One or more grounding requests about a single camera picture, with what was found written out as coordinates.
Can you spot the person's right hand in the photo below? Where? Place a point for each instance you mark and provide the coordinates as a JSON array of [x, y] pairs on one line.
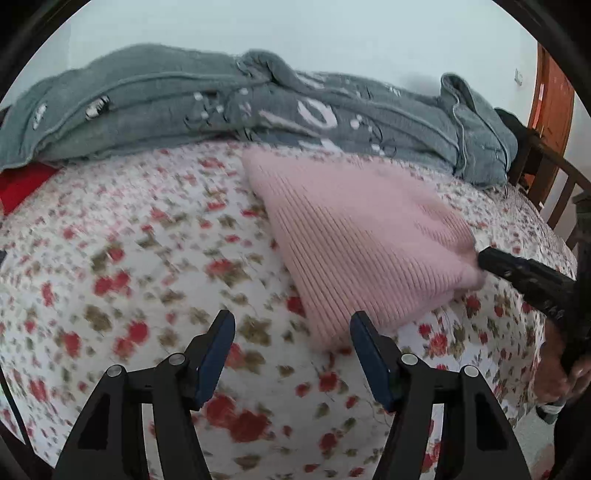
[[551, 369]]

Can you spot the pink ribbed knit sweater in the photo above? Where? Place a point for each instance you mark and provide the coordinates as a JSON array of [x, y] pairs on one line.
[[360, 240]]

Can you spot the orange wooden door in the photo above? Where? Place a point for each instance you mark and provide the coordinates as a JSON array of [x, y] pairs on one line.
[[551, 101]]

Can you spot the dark cloth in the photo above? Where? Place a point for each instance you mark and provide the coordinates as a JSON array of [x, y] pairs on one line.
[[515, 131]]

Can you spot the red cloth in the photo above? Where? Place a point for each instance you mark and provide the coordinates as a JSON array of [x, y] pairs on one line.
[[23, 184]]

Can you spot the grey patterned quilt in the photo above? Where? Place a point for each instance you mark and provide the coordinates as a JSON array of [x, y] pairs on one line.
[[184, 101]]

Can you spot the white wall switch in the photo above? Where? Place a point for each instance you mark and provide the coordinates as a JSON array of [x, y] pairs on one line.
[[519, 76]]

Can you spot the floral bed sheet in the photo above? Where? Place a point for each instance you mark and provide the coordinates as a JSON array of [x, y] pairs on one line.
[[138, 258]]

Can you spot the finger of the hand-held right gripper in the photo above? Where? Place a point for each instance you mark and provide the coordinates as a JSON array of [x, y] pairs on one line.
[[508, 267]]

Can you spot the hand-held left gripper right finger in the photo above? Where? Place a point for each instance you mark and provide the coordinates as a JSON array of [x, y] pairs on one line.
[[369, 360]]

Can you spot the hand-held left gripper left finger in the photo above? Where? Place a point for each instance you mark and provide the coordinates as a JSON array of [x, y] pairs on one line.
[[214, 355]]

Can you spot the dark wooden bed frame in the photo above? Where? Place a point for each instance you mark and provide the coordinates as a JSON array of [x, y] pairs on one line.
[[551, 184]]

